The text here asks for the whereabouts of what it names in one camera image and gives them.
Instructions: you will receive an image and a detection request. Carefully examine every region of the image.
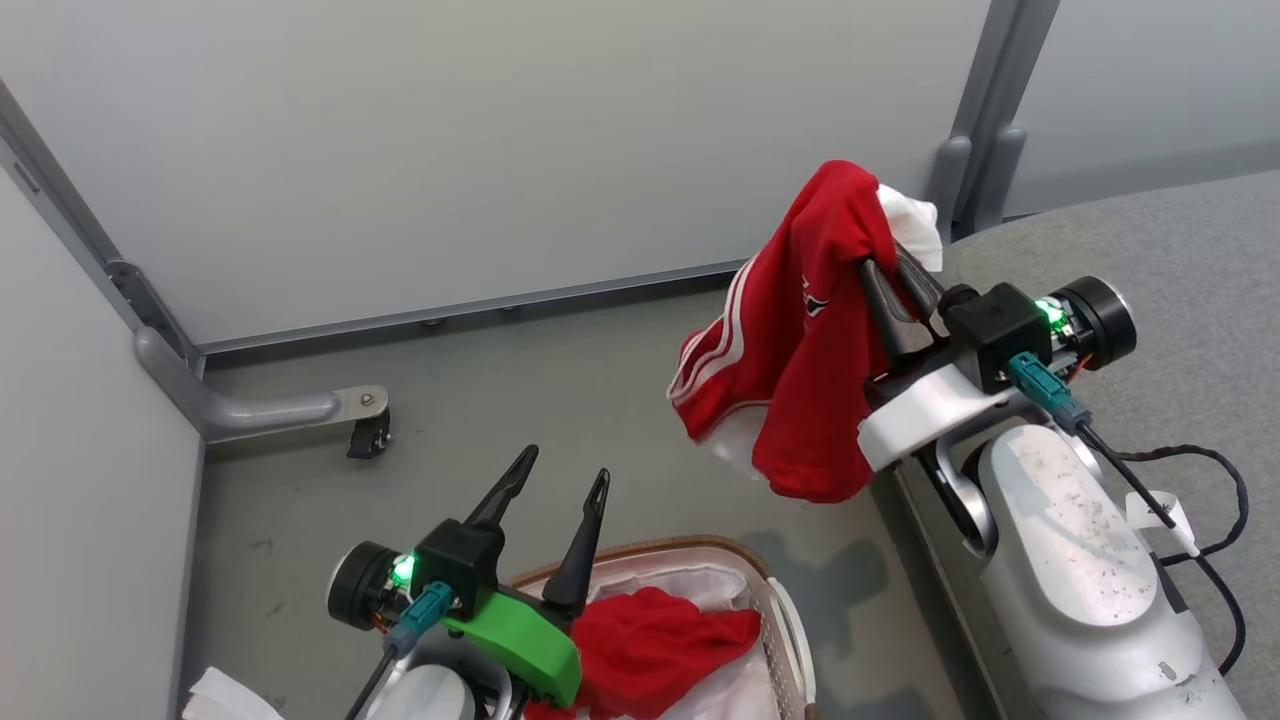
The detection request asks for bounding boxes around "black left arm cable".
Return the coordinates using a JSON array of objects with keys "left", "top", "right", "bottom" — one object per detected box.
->
[{"left": 345, "top": 650, "right": 396, "bottom": 720}]

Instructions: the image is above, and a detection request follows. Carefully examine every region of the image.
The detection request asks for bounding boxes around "white woven laundry basket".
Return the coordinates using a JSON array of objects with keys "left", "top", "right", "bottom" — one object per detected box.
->
[{"left": 510, "top": 536, "right": 817, "bottom": 720}]

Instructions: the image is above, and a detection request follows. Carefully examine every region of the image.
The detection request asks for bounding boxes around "white crumpled paper tag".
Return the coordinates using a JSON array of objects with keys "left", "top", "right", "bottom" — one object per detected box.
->
[{"left": 183, "top": 667, "right": 286, "bottom": 720}]

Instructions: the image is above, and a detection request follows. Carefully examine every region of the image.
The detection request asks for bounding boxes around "grey partition post with feet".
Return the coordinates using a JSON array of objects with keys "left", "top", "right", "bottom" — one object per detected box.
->
[{"left": 925, "top": 0, "right": 1061, "bottom": 241}]

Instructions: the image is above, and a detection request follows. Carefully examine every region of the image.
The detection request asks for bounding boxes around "grey partition bottom rail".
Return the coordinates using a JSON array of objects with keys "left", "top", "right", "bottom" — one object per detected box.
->
[{"left": 195, "top": 258, "right": 751, "bottom": 353}]

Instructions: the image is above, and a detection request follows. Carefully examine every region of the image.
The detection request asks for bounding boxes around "red jersey with white trim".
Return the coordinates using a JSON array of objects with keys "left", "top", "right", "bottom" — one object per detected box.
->
[{"left": 525, "top": 587, "right": 763, "bottom": 720}]

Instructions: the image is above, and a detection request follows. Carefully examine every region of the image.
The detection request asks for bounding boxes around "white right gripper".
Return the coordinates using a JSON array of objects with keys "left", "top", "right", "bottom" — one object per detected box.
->
[{"left": 858, "top": 243, "right": 1138, "bottom": 471}]

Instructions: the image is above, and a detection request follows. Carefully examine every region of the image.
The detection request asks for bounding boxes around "teal cable connector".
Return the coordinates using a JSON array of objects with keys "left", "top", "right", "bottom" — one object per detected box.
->
[
  {"left": 1008, "top": 352, "right": 1093, "bottom": 433},
  {"left": 385, "top": 583, "right": 456, "bottom": 656}
]

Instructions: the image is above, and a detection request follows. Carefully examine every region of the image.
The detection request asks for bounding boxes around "teal left cable connector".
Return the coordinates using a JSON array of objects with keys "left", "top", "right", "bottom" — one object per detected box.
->
[{"left": 385, "top": 583, "right": 456, "bottom": 656}]

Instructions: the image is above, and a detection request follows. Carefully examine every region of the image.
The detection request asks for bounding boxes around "grey slanted partition post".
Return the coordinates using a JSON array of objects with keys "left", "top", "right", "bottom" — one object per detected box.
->
[{"left": 0, "top": 80, "right": 206, "bottom": 376}]

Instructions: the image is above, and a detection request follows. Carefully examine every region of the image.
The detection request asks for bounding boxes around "grey partition foot bracket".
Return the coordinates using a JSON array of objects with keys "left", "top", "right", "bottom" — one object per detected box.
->
[{"left": 135, "top": 325, "right": 391, "bottom": 441}]

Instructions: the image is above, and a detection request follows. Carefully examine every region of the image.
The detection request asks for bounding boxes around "white basket liner cloth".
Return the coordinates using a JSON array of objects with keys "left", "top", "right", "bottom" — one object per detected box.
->
[{"left": 540, "top": 560, "right": 783, "bottom": 720}]

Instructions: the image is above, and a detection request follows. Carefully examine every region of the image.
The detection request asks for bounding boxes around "white cable tag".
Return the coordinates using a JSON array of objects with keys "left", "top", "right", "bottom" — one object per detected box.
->
[{"left": 1125, "top": 490, "right": 1199, "bottom": 558}]

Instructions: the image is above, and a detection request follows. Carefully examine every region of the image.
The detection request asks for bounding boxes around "black caster wheel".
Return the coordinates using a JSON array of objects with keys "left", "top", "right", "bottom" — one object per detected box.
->
[{"left": 347, "top": 408, "right": 393, "bottom": 461}]

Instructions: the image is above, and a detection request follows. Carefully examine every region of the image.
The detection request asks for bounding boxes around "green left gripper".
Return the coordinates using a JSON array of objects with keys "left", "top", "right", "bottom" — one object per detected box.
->
[{"left": 327, "top": 445, "right": 612, "bottom": 706}]

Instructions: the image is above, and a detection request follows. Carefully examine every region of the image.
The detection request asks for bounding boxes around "teal right cable connector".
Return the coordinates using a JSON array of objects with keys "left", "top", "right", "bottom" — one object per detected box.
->
[{"left": 1008, "top": 352, "right": 1093, "bottom": 433}]

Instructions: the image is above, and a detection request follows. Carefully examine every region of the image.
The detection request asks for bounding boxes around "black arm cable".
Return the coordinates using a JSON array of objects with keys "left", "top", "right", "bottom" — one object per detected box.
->
[
  {"left": 1080, "top": 425, "right": 1251, "bottom": 676},
  {"left": 345, "top": 650, "right": 396, "bottom": 720}
]

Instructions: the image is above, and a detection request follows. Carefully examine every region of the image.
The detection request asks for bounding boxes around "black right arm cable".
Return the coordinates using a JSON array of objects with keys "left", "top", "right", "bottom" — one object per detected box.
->
[{"left": 1080, "top": 425, "right": 1251, "bottom": 676}]

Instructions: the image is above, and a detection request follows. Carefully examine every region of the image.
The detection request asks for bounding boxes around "red and white jersey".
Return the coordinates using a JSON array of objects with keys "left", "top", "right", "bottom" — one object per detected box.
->
[{"left": 667, "top": 160, "right": 943, "bottom": 504}]

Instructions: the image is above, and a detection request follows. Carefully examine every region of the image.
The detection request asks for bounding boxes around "grey fabric sofa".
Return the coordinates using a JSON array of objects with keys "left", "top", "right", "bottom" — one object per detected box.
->
[{"left": 870, "top": 170, "right": 1280, "bottom": 720}]

